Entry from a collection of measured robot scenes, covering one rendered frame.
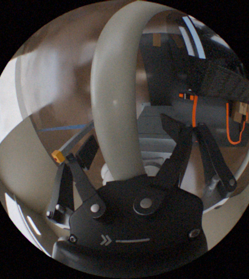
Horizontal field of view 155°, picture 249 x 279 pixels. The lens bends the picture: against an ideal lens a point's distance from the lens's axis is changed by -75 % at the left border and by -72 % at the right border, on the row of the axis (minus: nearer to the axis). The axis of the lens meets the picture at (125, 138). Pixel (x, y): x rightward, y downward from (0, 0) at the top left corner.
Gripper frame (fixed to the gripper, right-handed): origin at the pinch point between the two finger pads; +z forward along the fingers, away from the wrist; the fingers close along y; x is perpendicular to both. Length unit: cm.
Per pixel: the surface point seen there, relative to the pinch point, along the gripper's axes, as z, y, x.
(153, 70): 110, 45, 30
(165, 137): 44, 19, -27
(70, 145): 75, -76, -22
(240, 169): -9.4, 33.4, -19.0
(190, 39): 23, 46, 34
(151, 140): 46, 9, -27
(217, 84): 27, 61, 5
